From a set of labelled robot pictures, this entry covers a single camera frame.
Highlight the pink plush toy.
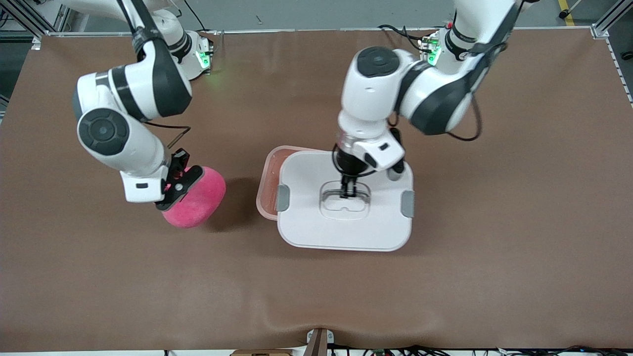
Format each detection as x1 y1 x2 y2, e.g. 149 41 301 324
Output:
162 166 226 228

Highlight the white box lid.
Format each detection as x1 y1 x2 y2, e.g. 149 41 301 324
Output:
275 151 415 253

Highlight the translucent pink storage box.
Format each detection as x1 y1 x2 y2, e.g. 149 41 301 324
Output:
256 145 322 222

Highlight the brown table mat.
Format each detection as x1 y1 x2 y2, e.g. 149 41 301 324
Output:
0 29 633 353

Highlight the metal leg with black foot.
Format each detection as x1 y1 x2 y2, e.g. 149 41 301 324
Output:
559 0 584 19

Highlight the yellow floor tape strip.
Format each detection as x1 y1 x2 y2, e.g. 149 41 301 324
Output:
558 0 577 26

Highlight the silver table edge strip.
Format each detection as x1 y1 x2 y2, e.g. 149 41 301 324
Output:
606 38 633 107

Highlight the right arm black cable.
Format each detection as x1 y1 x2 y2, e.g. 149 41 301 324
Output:
119 0 192 149

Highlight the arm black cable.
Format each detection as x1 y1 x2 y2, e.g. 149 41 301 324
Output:
119 0 192 149
443 0 520 142

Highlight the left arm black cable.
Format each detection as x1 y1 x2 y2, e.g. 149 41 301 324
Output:
443 0 520 142

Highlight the black base cable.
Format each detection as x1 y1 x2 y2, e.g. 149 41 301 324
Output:
187 0 209 33
378 24 433 52

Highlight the metal bracket with brown post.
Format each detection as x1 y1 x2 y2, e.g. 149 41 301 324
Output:
306 328 335 356

